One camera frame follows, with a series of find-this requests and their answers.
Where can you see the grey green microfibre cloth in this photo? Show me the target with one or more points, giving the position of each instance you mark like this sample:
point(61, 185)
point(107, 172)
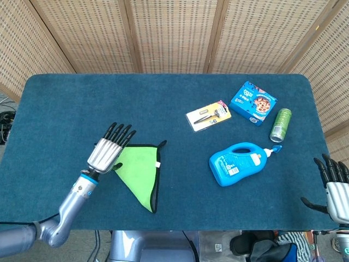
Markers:
point(139, 169)

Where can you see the blue cookie box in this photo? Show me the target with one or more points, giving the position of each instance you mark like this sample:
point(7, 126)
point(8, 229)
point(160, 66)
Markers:
point(245, 102)

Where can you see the green drink can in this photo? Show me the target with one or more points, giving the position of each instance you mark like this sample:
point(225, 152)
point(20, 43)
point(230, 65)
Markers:
point(280, 124)

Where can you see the blue felt table cover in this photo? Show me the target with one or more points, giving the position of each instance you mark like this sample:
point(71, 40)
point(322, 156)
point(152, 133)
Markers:
point(109, 103)

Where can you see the grey robot torso base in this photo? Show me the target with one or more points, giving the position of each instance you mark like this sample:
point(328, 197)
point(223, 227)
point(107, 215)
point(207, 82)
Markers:
point(131, 245)

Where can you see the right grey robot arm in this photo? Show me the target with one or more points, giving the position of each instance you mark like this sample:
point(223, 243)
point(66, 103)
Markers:
point(343, 245)

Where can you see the woven bamboo screen panel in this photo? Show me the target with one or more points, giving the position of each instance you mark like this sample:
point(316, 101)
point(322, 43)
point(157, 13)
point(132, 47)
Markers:
point(90, 32)
point(21, 49)
point(174, 35)
point(332, 68)
point(259, 32)

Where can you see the black bag with blue trim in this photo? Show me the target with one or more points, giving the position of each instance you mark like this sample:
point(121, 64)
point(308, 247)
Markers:
point(264, 251)

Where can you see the razor blister pack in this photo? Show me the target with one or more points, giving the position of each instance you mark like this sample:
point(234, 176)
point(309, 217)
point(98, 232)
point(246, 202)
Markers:
point(197, 116)

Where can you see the blue detergent bottle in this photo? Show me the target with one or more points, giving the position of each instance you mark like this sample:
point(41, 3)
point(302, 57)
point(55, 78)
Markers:
point(231, 163)

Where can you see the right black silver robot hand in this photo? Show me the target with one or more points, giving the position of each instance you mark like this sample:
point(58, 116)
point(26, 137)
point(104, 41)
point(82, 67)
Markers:
point(338, 199)

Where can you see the black white striped cloth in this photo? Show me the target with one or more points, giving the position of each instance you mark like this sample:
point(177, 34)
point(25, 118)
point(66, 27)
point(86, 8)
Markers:
point(297, 240)

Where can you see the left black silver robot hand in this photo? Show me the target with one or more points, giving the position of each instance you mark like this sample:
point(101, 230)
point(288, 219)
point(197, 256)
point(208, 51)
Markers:
point(105, 155)

